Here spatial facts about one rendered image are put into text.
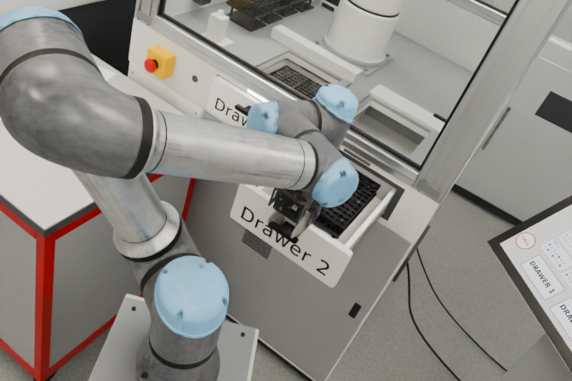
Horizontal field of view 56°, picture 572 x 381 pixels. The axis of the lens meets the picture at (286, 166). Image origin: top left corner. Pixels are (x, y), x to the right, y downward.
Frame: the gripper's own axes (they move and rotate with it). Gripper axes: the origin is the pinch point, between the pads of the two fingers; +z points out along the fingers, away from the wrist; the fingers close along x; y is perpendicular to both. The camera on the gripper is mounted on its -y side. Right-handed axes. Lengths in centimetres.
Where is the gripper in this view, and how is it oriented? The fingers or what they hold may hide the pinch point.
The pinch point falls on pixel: (288, 227)
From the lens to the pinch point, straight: 116.7
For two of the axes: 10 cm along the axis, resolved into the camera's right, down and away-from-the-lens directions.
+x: 8.1, 5.2, -2.7
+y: -5.2, 4.0, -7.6
